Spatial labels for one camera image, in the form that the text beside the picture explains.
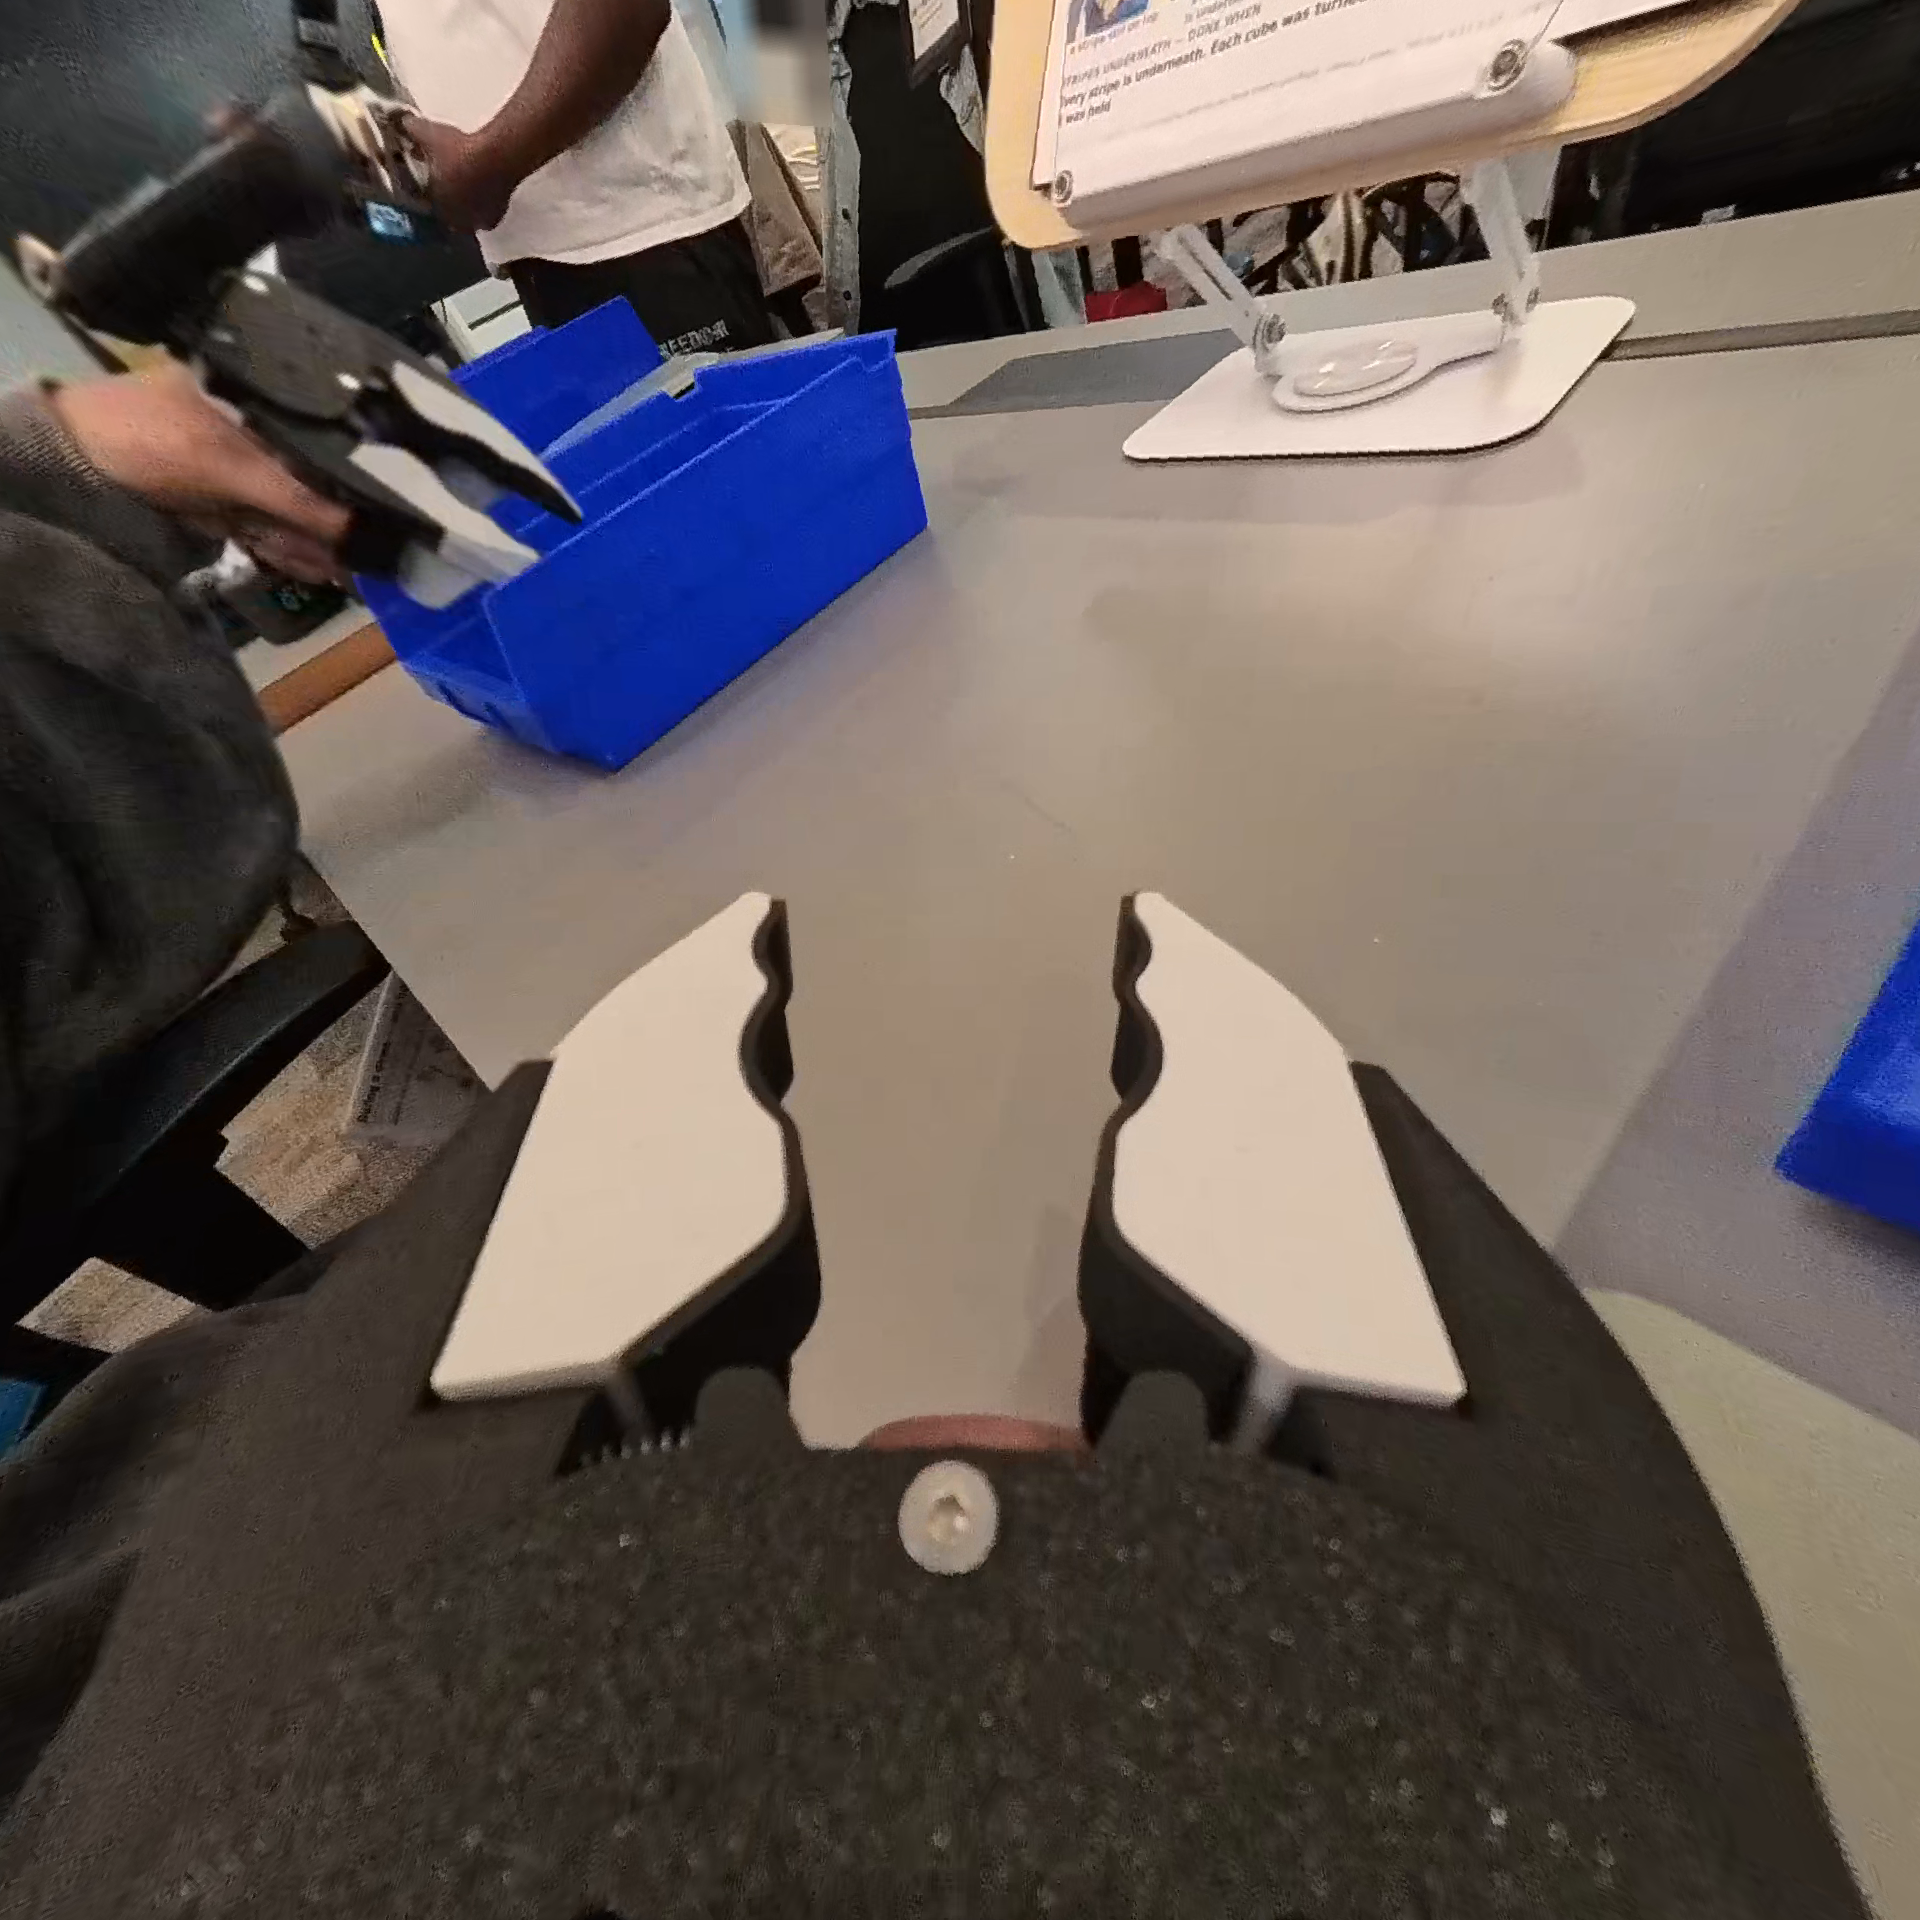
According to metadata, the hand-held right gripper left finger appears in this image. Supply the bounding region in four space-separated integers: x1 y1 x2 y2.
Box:
429 893 823 1464

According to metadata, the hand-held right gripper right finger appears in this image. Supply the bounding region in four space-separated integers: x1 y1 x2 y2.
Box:
1076 893 1470 1464

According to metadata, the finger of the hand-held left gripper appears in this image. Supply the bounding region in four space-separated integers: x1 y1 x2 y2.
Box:
390 366 587 523
357 448 546 613

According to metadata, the blue plastic bin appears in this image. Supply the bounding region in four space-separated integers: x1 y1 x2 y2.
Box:
357 297 929 775
1774 923 1920 1236

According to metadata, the person's left hand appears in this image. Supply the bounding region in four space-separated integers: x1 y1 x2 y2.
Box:
37 366 357 589

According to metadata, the black office chair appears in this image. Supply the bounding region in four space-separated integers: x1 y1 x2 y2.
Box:
0 918 395 1353

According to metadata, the grey hooded sweatshirt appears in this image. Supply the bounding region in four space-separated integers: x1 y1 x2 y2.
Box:
0 1238 520 1771

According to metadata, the white document stand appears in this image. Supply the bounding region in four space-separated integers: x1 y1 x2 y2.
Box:
982 0 1801 459

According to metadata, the printed instruction sheet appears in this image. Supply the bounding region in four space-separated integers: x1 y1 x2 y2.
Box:
1027 0 1696 227

